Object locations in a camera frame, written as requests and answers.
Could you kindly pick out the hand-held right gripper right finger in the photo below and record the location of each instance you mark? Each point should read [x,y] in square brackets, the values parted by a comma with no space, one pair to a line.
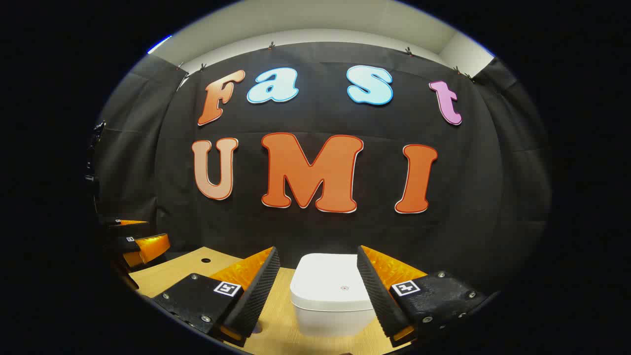
[377,296]

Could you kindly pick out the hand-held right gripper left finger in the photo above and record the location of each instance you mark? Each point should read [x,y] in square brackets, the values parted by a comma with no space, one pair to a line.
[259,291]

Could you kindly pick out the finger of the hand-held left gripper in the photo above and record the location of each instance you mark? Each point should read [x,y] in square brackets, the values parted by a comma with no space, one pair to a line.
[148,248]
[125,223]

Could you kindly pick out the white desktop garbage bin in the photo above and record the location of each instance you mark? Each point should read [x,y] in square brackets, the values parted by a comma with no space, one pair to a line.
[325,291]

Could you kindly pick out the wooden desktop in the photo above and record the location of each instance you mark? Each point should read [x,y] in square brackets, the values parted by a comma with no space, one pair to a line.
[167,273]

